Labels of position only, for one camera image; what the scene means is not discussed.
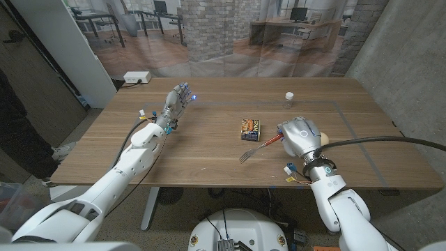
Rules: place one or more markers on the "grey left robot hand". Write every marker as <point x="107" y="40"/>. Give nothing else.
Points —
<point x="172" y="106"/>

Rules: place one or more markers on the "small clear bottle white cap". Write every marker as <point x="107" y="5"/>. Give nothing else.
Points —
<point x="288" y="99"/>

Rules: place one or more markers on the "clear plastic bin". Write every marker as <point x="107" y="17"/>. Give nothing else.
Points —
<point x="21" y="207"/>

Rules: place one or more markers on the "white wall panel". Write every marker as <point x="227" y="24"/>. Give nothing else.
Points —
<point x="69" y="52"/>

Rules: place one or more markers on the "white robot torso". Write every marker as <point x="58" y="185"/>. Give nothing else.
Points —
<point x="240" y="226"/>

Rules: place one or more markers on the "grey table leg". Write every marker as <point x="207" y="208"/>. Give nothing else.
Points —
<point x="149" y="209"/>

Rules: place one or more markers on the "blue spam can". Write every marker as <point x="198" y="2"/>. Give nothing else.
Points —
<point x="250" y="130"/>

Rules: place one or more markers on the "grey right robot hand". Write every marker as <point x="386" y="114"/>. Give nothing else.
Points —
<point x="301" y="137"/>

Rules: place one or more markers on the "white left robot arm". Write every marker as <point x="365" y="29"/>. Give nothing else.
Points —
<point x="132" y="164"/>

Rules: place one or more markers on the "orange box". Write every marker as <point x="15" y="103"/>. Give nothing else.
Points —
<point x="325" y="249"/>

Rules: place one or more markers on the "person in dark clothes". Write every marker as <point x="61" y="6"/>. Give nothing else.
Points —
<point x="17" y="139"/>

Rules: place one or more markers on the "round black fan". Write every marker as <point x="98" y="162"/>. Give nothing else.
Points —
<point x="170" y="195"/>

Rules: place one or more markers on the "cream toy pear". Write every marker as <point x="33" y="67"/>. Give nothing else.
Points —
<point x="324" y="138"/>

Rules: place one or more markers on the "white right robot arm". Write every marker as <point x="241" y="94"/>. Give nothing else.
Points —
<point x="348" y="212"/>

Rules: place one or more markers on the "printed office backdrop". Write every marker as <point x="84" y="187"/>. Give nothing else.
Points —
<point x="209" y="35"/>

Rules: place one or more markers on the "white power strip box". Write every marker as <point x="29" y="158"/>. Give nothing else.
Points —
<point x="136" y="76"/>

